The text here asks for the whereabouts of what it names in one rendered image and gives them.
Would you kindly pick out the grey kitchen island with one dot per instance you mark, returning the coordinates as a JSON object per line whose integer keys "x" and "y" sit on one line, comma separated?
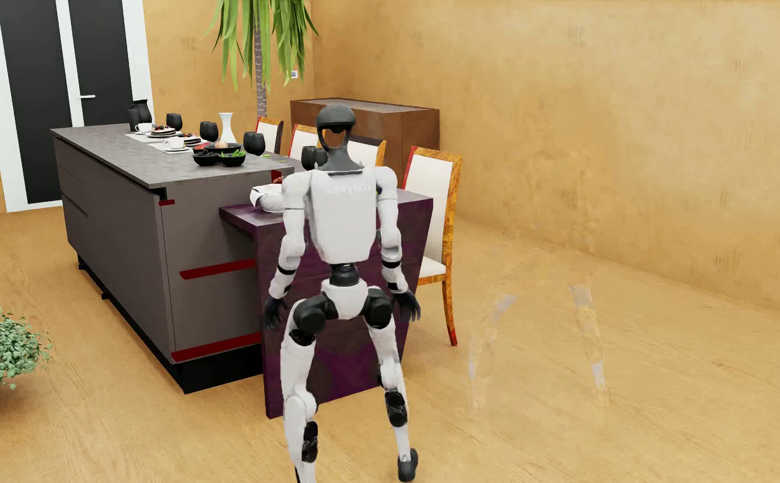
{"x": 135, "y": 221}

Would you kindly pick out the tall palm plant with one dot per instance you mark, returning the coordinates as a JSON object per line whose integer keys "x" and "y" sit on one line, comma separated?
{"x": 261, "y": 40}

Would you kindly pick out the black cup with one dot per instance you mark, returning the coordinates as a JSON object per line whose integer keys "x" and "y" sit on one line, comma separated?
{"x": 174, "y": 121}
{"x": 310, "y": 158}
{"x": 254, "y": 143}
{"x": 209, "y": 131}

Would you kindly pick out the black bowl with greens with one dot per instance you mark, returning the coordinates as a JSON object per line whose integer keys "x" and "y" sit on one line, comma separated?
{"x": 233, "y": 159}

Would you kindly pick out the white vase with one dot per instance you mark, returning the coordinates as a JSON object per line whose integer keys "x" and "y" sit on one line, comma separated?
{"x": 227, "y": 129}

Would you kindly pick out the robot left leg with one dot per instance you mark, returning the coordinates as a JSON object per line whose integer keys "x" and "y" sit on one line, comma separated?
{"x": 296, "y": 375}

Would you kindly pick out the robot right leg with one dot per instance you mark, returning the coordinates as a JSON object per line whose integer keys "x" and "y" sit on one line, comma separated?
{"x": 390, "y": 365}

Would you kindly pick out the black double door white frame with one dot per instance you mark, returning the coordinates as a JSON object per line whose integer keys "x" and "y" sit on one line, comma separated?
{"x": 34, "y": 100}

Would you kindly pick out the robot leg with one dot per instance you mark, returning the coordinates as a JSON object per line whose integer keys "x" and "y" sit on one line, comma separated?
{"x": 296, "y": 375}
{"x": 390, "y": 365}

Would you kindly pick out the stack of plates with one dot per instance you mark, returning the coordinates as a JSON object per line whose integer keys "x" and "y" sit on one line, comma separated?
{"x": 161, "y": 132}

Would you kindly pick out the white cup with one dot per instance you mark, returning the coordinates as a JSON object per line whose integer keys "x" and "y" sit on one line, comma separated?
{"x": 143, "y": 127}
{"x": 175, "y": 142}

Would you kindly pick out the robot black head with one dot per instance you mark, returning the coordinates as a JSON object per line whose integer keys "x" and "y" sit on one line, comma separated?
{"x": 336, "y": 119}

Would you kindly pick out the brown wooden cabinet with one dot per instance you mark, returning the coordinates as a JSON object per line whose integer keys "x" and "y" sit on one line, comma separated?
{"x": 396, "y": 131}

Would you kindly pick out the white bowl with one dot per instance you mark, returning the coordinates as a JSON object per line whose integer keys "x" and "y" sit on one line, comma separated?
{"x": 269, "y": 199}

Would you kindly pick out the black bowl with food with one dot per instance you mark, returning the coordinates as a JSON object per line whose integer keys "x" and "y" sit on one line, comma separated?
{"x": 206, "y": 159}

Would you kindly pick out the robot white torso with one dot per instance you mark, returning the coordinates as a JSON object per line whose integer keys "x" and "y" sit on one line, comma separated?
{"x": 341, "y": 214}

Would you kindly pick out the black jug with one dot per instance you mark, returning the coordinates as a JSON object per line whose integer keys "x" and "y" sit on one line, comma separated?
{"x": 140, "y": 114}

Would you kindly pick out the purple dining table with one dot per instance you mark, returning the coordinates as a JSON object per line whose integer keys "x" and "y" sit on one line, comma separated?
{"x": 343, "y": 355}

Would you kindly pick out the black shallow bowl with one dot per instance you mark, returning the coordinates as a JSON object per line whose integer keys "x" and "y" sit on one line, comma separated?
{"x": 223, "y": 147}

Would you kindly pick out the robot black hand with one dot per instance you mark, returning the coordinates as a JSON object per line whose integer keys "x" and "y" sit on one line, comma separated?
{"x": 272, "y": 312}
{"x": 407, "y": 303}

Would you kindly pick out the wooden chair white cushion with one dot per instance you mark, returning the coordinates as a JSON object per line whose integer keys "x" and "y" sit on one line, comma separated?
{"x": 433, "y": 201}
{"x": 367, "y": 153}
{"x": 302, "y": 141}
{"x": 269, "y": 133}

